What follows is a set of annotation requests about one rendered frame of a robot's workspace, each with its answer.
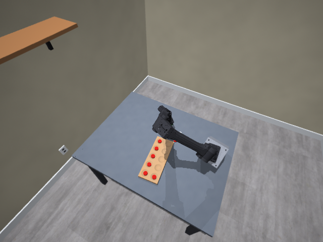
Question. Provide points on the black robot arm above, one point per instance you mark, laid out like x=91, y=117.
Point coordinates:
x=206, y=152

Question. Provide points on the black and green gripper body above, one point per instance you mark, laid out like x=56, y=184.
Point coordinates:
x=171, y=121

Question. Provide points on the tan tray with round pockets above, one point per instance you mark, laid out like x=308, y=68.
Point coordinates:
x=157, y=163

